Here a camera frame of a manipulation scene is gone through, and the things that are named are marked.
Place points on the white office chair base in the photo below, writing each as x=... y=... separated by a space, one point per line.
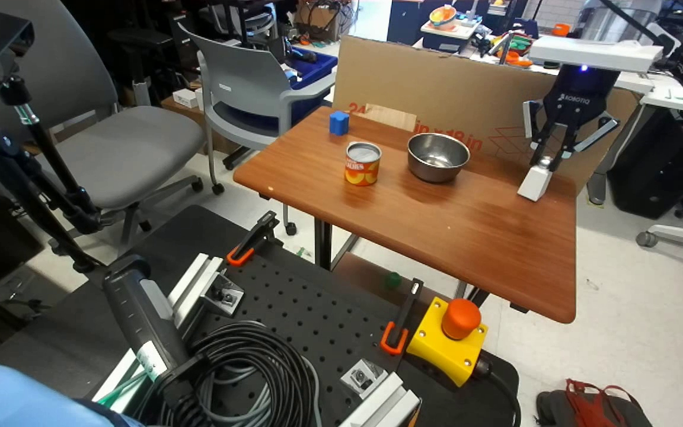
x=677 y=235

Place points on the silver metal bowl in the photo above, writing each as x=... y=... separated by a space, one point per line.
x=436 y=162

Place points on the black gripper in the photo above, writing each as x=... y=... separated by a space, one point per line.
x=576 y=99

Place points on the yellow can with grey lid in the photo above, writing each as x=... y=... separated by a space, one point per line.
x=360 y=167

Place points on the blue fabric object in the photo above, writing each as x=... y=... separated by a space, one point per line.
x=25 y=399

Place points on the red and black bag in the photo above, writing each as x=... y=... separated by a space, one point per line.
x=593 y=407

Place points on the small white bottle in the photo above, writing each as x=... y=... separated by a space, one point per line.
x=535 y=182

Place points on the brown cardboard box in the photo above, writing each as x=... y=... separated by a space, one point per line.
x=436 y=86

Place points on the black tripod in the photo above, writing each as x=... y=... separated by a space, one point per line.
x=58 y=169

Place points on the small green object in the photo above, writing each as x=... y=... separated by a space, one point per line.
x=391 y=279

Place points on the orange and black clamp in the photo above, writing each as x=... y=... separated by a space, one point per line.
x=249 y=240
x=401 y=321

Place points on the aluminium profile rail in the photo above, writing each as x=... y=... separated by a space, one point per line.
x=381 y=405
x=196 y=280

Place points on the small black metal bracket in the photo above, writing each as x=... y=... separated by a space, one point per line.
x=224 y=296
x=364 y=379

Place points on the blue storage bin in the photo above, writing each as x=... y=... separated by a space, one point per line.
x=314 y=67

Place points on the blue plastic block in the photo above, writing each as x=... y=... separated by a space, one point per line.
x=340 y=123

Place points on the orange bowl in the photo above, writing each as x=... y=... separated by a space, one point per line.
x=441 y=12

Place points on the light grey plastic chair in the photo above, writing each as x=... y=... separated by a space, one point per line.
x=247 y=86

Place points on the yellow emergency stop box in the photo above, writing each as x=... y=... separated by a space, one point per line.
x=443 y=345

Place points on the black table leg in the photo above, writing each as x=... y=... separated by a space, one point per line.
x=324 y=246

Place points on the black box-shaped device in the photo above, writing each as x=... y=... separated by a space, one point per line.
x=147 y=316

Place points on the black perforated breadboard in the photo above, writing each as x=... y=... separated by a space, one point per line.
x=319 y=316

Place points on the dark grey padded office chair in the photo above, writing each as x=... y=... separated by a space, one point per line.
x=129 y=150

